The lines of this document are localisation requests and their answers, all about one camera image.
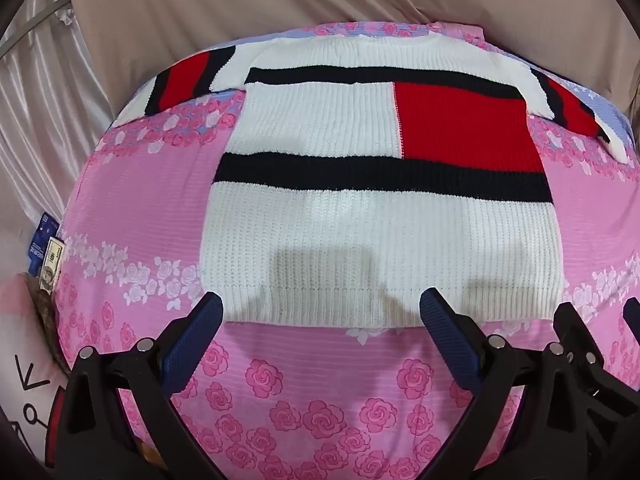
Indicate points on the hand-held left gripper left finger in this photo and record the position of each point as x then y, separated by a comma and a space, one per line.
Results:
200, 330

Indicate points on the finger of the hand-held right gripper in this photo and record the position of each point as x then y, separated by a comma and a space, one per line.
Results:
634, 317
577, 332

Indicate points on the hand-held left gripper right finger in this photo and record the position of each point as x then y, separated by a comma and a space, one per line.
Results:
450, 332

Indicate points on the white red navy knit sweater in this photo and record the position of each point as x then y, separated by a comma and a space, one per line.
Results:
350, 225

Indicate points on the pink rose print bedsheet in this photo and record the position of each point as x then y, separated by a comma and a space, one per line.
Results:
125, 210

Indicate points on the brown patterned cloth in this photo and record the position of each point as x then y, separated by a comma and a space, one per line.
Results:
47, 320

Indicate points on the banknote print slip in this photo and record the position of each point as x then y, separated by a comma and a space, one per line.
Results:
52, 262

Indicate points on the white cartoon print pillow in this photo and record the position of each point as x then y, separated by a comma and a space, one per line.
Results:
25, 340

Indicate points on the blue packet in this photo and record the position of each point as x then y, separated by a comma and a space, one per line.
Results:
39, 237

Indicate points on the metal rod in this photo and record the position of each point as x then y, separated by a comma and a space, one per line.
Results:
35, 20

